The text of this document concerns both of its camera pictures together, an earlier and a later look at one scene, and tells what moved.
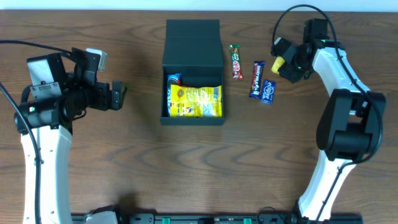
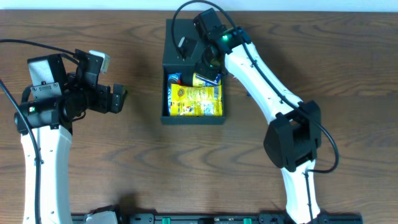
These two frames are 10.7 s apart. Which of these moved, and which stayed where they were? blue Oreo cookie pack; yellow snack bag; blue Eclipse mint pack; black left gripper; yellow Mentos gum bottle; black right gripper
Moved: yellow Mentos gum bottle; black right gripper; blue Eclipse mint pack
Stayed: yellow snack bag; black left gripper; blue Oreo cookie pack
